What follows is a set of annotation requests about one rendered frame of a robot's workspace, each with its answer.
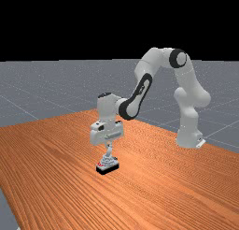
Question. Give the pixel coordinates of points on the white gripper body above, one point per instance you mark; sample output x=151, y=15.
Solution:
x=105, y=132

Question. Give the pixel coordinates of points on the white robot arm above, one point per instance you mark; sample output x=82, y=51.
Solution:
x=186, y=84

